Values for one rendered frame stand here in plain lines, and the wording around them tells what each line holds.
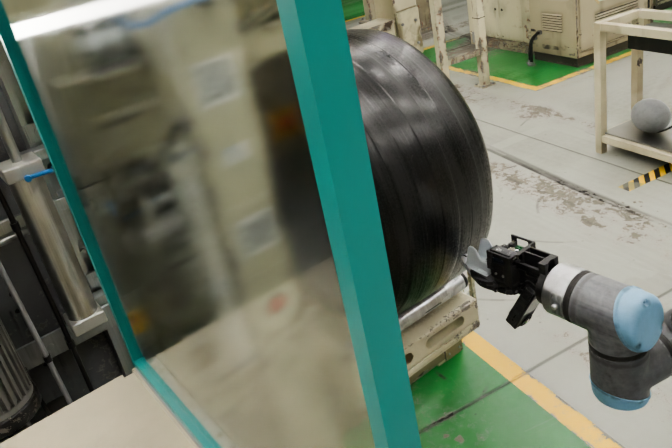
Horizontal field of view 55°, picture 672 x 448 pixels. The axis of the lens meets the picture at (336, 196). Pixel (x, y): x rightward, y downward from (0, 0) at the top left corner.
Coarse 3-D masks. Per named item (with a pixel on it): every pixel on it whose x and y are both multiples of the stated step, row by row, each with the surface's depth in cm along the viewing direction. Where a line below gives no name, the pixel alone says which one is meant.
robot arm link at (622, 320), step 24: (576, 288) 103; (600, 288) 100; (624, 288) 99; (576, 312) 102; (600, 312) 99; (624, 312) 96; (648, 312) 96; (600, 336) 100; (624, 336) 96; (648, 336) 98
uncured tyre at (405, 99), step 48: (384, 48) 124; (384, 96) 115; (432, 96) 118; (384, 144) 111; (432, 144) 115; (480, 144) 122; (384, 192) 111; (432, 192) 115; (480, 192) 122; (384, 240) 114; (432, 240) 117; (432, 288) 128
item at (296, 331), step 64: (0, 0) 60; (64, 0) 44; (128, 0) 34; (192, 0) 28; (256, 0) 24; (320, 0) 21; (64, 64) 51; (128, 64) 38; (192, 64) 31; (256, 64) 26; (320, 64) 22; (64, 128) 60; (128, 128) 44; (192, 128) 34; (256, 128) 28; (320, 128) 23; (64, 192) 71; (128, 192) 51; (192, 192) 38; (256, 192) 31; (320, 192) 25; (128, 256) 61; (192, 256) 44; (256, 256) 34; (320, 256) 28; (384, 256) 26; (128, 320) 76; (192, 320) 51; (256, 320) 39; (320, 320) 31; (384, 320) 27; (192, 384) 61; (256, 384) 44; (320, 384) 35; (384, 384) 28
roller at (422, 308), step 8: (456, 280) 147; (464, 280) 148; (440, 288) 145; (448, 288) 146; (456, 288) 147; (464, 288) 149; (432, 296) 143; (440, 296) 144; (448, 296) 146; (416, 304) 141; (424, 304) 142; (432, 304) 143; (440, 304) 145; (408, 312) 140; (416, 312) 141; (424, 312) 142; (400, 320) 138; (408, 320) 139; (416, 320) 141; (400, 328) 138
